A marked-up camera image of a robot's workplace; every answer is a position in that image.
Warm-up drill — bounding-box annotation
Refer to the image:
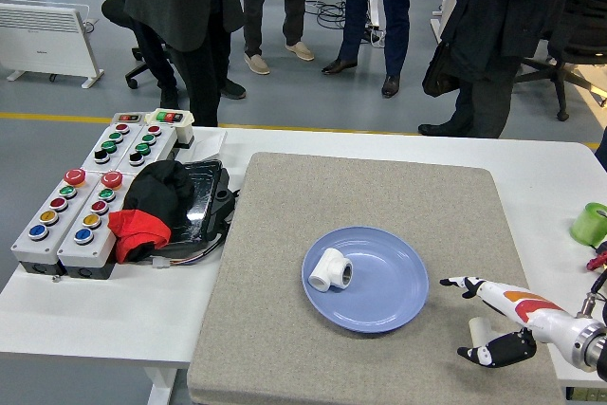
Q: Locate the green tape roll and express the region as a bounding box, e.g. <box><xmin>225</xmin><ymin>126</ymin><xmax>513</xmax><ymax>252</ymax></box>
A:
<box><xmin>570</xmin><ymin>202</ymin><xmax>607</xmax><ymax>245</ymax></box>

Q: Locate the blue plate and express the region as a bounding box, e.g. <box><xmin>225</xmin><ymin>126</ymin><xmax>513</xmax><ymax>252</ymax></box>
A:
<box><xmin>301</xmin><ymin>226</ymin><xmax>430</xmax><ymax>335</ymax></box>

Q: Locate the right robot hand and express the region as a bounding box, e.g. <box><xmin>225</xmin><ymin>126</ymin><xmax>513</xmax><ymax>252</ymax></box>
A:
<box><xmin>439</xmin><ymin>274</ymin><xmax>582</xmax><ymax>369</ymax></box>

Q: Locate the black office chair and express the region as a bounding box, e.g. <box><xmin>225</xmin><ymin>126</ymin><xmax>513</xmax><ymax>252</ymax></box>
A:
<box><xmin>514</xmin><ymin>0</ymin><xmax>607</xmax><ymax>121</ymax></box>
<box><xmin>101</xmin><ymin>0</ymin><xmax>167</xmax><ymax>90</ymax></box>

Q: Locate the emergency stop button box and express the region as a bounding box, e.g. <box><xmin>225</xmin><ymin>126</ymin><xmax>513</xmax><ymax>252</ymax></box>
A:
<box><xmin>10</xmin><ymin>167</ymin><xmax>91</xmax><ymax>276</ymax></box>
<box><xmin>56</xmin><ymin>170</ymin><xmax>127</xmax><ymax>280</ymax></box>

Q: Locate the white card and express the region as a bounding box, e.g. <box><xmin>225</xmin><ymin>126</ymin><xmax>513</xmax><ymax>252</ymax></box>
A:
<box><xmin>192</xmin><ymin>132</ymin><xmax>228</xmax><ymax>162</ymax></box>

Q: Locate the black knob button box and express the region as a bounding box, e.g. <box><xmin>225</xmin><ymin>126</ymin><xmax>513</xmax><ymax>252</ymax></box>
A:
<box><xmin>81</xmin><ymin>120</ymin><xmax>143</xmax><ymax>174</ymax></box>
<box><xmin>115</xmin><ymin>123</ymin><xmax>179</xmax><ymax>176</ymax></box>

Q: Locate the grey-brown mat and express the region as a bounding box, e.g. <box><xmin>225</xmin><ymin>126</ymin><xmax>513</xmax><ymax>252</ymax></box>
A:
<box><xmin>187</xmin><ymin>152</ymin><xmax>565</xmax><ymax>405</ymax></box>

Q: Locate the white tee pipe fitting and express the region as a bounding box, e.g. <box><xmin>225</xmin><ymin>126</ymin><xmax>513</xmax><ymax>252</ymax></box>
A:
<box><xmin>308</xmin><ymin>248</ymin><xmax>355</xmax><ymax>292</ymax></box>

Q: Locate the black and red cloth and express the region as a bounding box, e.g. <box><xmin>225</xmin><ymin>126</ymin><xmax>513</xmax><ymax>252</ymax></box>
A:
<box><xmin>107</xmin><ymin>159</ymin><xmax>195</xmax><ymax>264</ymax></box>

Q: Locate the white panel heater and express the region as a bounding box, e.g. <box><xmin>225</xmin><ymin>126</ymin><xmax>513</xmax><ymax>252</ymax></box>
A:
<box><xmin>0</xmin><ymin>0</ymin><xmax>105</xmax><ymax>89</ymax></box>

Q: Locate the cream green-red switch box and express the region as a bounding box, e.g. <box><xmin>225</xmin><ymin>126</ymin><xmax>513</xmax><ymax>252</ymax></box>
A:
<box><xmin>144</xmin><ymin>108</ymin><xmax>195</xmax><ymax>148</ymax></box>

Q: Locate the white connector with coloured wires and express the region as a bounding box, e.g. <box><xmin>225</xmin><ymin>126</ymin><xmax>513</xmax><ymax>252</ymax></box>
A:
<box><xmin>151</xmin><ymin>252</ymin><xmax>210</xmax><ymax>269</ymax></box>

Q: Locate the white table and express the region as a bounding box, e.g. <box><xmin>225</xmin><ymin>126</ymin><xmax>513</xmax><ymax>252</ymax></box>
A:
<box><xmin>0</xmin><ymin>125</ymin><xmax>607</xmax><ymax>405</ymax></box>

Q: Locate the black flat device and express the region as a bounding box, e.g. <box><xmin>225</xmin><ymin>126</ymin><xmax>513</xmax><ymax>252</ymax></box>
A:
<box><xmin>158</xmin><ymin>157</ymin><xmax>241</xmax><ymax>254</ymax></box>

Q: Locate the red handled tool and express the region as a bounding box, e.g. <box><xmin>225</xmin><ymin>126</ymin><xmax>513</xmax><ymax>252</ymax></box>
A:
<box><xmin>586</xmin><ymin>248</ymin><xmax>607</xmax><ymax>273</ymax></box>

